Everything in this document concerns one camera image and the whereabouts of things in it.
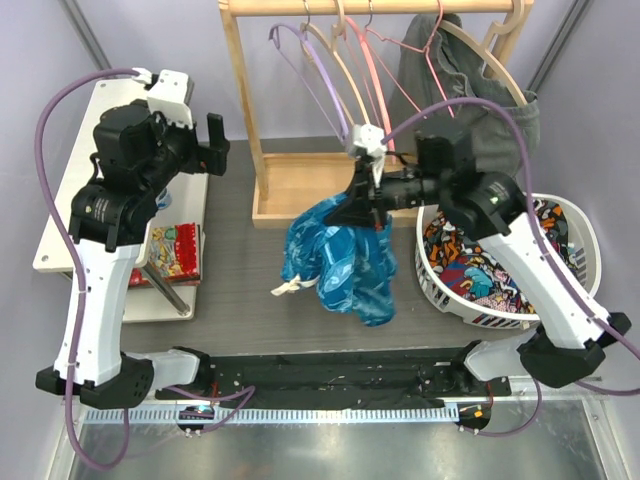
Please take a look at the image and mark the beige wooden hanger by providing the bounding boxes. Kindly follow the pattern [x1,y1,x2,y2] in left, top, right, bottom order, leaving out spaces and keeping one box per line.
[300,0,369,123]

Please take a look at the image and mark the pink plastic hanger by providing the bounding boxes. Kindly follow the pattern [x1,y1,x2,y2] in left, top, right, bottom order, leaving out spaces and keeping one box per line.
[343,16,391,134]

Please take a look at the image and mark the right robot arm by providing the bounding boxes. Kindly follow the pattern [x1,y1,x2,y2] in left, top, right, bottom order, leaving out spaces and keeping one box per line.
[324,124,631,395]

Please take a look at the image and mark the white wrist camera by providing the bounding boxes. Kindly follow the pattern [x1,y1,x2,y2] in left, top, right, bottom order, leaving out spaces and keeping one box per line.
[345,124,388,187]
[147,70,194,130]

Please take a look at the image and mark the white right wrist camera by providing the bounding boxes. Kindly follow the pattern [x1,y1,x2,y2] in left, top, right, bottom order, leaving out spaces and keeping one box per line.
[345,124,388,187]

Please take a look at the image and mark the blue patterned shorts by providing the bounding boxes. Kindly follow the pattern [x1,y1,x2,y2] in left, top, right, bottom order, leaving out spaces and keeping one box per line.
[271,193,397,327]

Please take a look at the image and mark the colourful patterned clothes in basket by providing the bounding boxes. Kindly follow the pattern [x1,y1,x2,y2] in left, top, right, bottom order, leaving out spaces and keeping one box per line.
[423,198,578,314]

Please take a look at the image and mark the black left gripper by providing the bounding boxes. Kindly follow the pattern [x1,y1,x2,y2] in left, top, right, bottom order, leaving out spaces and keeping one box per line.
[142,100,230,196]

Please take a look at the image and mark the white slotted cable duct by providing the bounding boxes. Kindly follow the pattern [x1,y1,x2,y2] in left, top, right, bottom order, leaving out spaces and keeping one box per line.
[82,403,460,426]

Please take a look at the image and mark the white laundry basket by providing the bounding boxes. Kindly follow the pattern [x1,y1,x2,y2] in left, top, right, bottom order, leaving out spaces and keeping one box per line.
[415,193,601,330]

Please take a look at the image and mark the purple plastic hanger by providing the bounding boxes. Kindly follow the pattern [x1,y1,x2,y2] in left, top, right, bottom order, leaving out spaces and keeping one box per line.
[268,22,357,151]

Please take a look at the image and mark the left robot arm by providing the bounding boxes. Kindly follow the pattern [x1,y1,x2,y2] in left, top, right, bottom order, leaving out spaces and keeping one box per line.
[36,100,230,410]

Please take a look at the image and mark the wooden clothes rack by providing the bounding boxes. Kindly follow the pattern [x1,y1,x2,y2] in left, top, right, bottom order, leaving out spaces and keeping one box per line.
[218,0,535,230]

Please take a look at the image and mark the red colourful book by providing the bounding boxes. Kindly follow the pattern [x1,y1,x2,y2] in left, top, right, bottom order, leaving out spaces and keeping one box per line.
[149,223,202,286]

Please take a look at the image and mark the pink wire hanger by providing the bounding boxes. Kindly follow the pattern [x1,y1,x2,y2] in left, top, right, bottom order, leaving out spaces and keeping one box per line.
[364,0,448,112]

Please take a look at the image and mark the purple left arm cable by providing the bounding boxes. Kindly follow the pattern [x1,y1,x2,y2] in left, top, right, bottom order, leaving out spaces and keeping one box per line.
[33,68,251,471]

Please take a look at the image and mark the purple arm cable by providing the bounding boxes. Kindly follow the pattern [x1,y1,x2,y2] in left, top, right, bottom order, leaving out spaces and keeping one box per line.
[33,68,251,471]
[380,97,640,439]

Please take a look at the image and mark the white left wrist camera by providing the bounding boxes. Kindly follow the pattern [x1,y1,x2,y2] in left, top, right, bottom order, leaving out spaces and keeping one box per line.
[147,70,194,130]

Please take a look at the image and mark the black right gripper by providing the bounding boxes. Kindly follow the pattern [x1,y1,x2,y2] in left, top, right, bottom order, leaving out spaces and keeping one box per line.
[325,160,447,232]

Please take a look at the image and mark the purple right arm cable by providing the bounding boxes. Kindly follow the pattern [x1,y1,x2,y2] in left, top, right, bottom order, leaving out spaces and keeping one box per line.
[380,97,640,439]

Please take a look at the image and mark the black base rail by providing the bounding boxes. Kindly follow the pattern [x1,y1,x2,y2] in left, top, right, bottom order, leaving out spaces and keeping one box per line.
[187,347,511,410]

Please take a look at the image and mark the blue white cup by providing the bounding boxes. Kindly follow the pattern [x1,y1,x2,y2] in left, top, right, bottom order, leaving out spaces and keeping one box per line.
[156,189,172,210]

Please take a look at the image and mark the grey shorts on hanger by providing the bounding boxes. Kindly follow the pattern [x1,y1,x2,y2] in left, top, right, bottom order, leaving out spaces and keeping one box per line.
[387,13,542,179]

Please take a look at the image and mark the light wooden hanger with shorts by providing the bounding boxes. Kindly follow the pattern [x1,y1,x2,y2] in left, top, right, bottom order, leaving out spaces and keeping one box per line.
[440,0,533,106]

